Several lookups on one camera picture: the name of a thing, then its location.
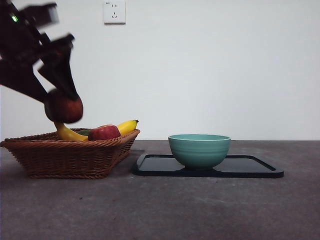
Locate black rectangular tray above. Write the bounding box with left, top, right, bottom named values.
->
left=131, top=153, right=285, bottom=179

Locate teal ribbed bowl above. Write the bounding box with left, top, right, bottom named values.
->
left=167, top=133, right=232, bottom=171

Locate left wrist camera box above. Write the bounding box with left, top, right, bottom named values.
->
left=19, top=2, right=60, bottom=28

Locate brown wicker basket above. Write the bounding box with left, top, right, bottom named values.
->
left=0, top=128, right=141, bottom=180

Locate white wall socket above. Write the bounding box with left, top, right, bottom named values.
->
left=103, top=0, right=126, bottom=25

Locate red apple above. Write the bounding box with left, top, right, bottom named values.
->
left=88, top=124, right=122, bottom=141

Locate yellow banana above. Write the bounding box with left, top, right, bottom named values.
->
left=54, top=119, right=140, bottom=142

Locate dark purple plum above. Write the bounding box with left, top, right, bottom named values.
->
left=44, top=89, right=84, bottom=125

